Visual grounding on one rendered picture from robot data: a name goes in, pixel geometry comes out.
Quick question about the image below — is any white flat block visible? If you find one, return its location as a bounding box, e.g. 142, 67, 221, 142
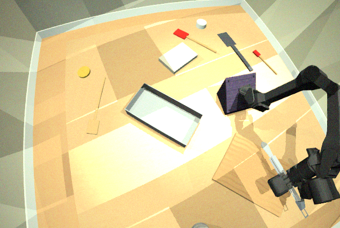
158, 42, 198, 74

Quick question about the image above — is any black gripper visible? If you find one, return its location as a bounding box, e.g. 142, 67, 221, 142
268, 163, 311, 197

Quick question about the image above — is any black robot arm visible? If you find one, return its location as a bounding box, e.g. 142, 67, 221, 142
239, 65, 340, 204

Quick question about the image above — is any red spatula with wooden handle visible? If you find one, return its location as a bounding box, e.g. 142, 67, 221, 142
173, 29, 216, 53

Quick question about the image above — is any grey spatula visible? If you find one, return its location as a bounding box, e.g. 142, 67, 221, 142
217, 32, 253, 72

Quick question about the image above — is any yellow flat disc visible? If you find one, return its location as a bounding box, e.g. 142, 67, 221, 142
77, 66, 91, 78

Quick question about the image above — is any grey cylinder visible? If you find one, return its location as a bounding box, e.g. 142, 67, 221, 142
196, 19, 207, 30

